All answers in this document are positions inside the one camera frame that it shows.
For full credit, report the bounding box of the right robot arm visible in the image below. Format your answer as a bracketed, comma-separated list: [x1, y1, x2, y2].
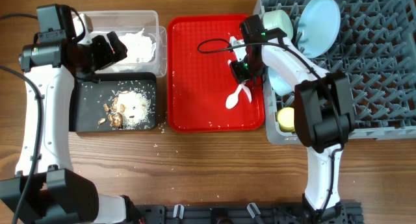
[227, 15, 355, 218]

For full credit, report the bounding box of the clear plastic bin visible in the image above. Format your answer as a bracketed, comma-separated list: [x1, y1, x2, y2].
[73, 10, 167, 78]

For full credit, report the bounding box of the black waste tray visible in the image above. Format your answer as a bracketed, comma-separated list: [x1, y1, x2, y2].
[70, 72, 157, 133]

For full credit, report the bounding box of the white napkin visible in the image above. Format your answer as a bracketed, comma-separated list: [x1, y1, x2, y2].
[117, 29, 156, 64]

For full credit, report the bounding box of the red serving tray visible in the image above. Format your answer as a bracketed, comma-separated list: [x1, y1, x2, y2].
[166, 14, 265, 132]

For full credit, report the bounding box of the food scraps and rice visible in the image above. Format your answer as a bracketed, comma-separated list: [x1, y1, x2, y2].
[97, 90, 154, 130]

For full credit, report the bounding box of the yellow cup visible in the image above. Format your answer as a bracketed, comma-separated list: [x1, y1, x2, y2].
[276, 107, 295, 132]

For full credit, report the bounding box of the light blue bowl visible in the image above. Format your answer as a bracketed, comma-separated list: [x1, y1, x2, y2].
[268, 67, 293, 96]

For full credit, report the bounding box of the green bowl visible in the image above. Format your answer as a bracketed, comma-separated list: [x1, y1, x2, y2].
[263, 10, 294, 40]

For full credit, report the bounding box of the light blue plate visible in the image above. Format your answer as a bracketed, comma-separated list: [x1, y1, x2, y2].
[298, 0, 341, 58]

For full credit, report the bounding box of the grey dishwasher rack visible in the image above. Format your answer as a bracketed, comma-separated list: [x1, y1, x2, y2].
[253, 0, 416, 145]

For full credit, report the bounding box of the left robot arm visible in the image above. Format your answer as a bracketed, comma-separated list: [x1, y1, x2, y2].
[1, 4, 139, 223]

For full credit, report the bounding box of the white plastic spoon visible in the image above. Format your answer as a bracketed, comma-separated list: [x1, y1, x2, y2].
[226, 84, 244, 109]

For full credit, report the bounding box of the white plastic fork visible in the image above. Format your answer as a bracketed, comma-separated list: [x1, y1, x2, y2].
[240, 83, 252, 103]

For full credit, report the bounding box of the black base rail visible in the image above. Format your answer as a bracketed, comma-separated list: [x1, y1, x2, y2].
[137, 203, 364, 224]

